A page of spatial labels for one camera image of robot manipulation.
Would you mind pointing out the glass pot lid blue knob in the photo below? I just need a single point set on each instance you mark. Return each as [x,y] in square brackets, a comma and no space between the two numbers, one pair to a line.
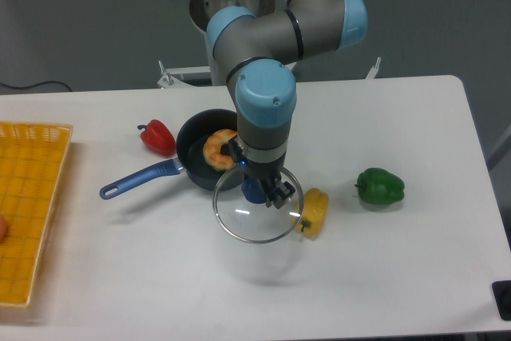
[239,206]

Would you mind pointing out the yellow woven basket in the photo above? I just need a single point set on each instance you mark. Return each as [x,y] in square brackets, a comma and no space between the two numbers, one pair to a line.
[33,155]

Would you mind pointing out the grey table leg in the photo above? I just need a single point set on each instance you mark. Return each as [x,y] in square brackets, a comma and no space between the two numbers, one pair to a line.
[499,150]

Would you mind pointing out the white metal frame bracket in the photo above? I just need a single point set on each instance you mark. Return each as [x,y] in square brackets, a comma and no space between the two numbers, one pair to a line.
[217,75]

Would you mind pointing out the dark blue saucepan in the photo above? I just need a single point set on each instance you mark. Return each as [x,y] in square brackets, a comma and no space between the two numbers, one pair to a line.
[189,155]

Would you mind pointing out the yellow bell pepper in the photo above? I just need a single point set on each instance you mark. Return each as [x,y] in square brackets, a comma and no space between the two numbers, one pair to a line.
[316,203]

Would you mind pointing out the black table corner device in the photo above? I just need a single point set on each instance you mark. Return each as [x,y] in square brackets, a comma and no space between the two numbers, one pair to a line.
[502,295]

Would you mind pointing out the red bell pepper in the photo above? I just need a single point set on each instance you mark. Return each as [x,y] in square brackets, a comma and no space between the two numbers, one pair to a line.
[157,138]

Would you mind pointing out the green bell pepper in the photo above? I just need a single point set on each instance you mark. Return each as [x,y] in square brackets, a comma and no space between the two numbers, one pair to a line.
[378,186]

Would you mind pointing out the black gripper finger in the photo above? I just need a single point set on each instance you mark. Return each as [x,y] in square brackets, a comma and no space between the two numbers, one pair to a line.
[284,189]
[276,197]

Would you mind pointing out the orange toy shrimp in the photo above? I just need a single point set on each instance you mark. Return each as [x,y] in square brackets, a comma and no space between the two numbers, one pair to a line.
[212,150]

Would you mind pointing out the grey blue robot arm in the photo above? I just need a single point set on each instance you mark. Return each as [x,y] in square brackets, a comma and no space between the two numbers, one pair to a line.
[264,112]

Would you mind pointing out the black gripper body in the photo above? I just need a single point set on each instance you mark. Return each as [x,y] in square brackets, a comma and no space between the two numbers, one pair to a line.
[263,165]

